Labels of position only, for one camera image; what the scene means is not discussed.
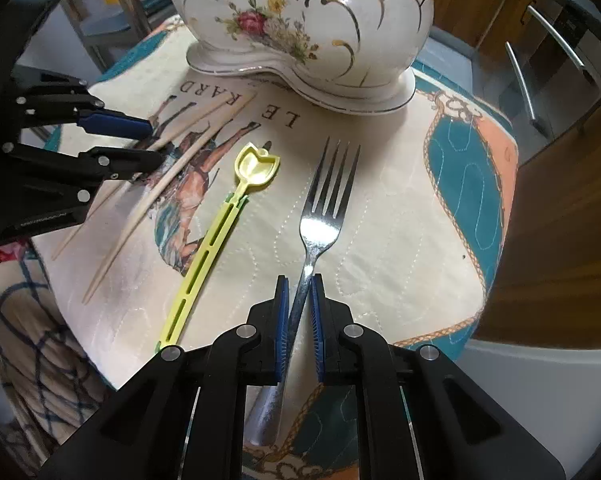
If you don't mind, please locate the white ceramic drip tray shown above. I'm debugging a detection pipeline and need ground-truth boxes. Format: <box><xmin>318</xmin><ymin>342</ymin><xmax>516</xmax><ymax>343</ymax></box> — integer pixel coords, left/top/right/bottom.
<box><xmin>186</xmin><ymin>42</ymin><xmax>417</xmax><ymax>115</ymax></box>

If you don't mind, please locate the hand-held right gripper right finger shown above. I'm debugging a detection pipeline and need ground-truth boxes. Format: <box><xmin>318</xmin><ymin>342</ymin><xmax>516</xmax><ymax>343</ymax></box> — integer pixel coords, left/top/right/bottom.
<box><xmin>308</xmin><ymin>274</ymin><xmax>567</xmax><ymax>480</ymax></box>

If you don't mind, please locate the white floral ceramic utensil holder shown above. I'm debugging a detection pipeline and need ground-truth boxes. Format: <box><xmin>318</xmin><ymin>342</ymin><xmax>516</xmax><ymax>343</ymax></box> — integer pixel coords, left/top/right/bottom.
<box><xmin>164</xmin><ymin>0</ymin><xmax>441</xmax><ymax>97</ymax></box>

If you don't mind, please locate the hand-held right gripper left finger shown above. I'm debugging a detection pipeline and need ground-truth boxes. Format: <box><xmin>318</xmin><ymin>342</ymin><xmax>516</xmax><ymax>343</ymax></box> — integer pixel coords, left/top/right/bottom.
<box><xmin>38</xmin><ymin>274</ymin><xmax>288</xmax><ymax>480</ymax></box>

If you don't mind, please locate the built-in oven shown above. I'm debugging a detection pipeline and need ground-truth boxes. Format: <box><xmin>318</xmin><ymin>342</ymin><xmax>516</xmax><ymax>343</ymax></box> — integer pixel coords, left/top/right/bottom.
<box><xmin>501</xmin><ymin>0</ymin><xmax>601</xmax><ymax>151</ymax></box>

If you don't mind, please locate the wooden base cabinet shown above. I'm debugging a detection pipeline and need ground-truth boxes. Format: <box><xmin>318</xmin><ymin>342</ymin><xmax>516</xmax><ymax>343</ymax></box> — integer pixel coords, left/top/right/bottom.
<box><xmin>475</xmin><ymin>80</ymin><xmax>601</xmax><ymax>347</ymax></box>

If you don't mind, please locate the metal fork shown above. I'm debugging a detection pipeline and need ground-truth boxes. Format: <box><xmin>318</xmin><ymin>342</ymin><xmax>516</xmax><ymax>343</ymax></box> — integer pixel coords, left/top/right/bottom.
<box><xmin>244</xmin><ymin>136</ymin><xmax>362</xmax><ymax>448</ymax></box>

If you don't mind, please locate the plaid cloth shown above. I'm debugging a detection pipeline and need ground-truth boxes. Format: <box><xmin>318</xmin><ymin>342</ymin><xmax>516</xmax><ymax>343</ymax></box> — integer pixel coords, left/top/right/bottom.
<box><xmin>0</xmin><ymin>247</ymin><xmax>117</xmax><ymax>443</ymax></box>

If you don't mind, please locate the wooden chopstick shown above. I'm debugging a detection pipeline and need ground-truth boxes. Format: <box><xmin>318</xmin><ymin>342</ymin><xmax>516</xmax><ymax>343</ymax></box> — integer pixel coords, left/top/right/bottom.
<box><xmin>52</xmin><ymin>100</ymin><xmax>234</xmax><ymax>261</ymax></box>
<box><xmin>83</xmin><ymin>122</ymin><xmax>226</xmax><ymax>306</ymax></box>
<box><xmin>125</xmin><ymin>91</ymin><xmax>259</xmax><ymax>186</ymax></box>

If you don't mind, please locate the yellow plastic spoon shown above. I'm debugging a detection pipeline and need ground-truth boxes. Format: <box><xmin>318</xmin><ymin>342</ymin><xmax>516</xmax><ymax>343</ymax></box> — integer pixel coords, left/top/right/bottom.
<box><xmin>154</xmin><ymin>142</ymin><xmax>281</xmax><ymax>353</ymax></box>

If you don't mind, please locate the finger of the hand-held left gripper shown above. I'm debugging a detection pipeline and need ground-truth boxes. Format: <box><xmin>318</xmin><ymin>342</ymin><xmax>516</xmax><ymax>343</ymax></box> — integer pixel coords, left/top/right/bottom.
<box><xmin>10</xmin><ymin>72</ymin><xmax>154</xmax><ymax>141</ymax></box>
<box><xmin>3</xmin><ymin>142</ymin><xmax>168</xmax><ymax>224</ymax></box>

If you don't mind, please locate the metal shelf rack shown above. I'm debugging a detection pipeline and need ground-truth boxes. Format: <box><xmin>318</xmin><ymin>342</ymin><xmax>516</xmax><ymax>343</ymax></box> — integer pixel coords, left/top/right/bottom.
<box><xmin>55</xmin><ymin>0</ymin><xmax>177</xmax><ymax>77</ymax></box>

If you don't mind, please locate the printed quilted cloth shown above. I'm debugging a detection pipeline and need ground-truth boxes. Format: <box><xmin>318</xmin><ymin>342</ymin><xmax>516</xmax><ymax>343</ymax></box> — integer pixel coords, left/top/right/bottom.
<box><xmin>30</xmin><ymin>10</ymin><xmax>520</xmax><ymax>480</ymax></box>

